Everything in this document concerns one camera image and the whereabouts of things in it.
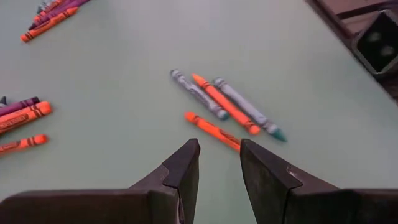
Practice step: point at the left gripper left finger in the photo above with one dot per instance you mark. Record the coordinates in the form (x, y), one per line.
(177, 180)

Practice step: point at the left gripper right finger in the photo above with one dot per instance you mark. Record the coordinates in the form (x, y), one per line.
(267, 183)

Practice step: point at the teal crayon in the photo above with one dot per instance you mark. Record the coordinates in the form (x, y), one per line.
(42, 5)
(199, 93)
(248, 109)

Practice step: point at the black metal table frame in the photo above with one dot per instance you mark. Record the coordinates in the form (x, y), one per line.
(339, 21)

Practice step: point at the small black camera box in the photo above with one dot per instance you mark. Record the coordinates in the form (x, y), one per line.
(376, 43)

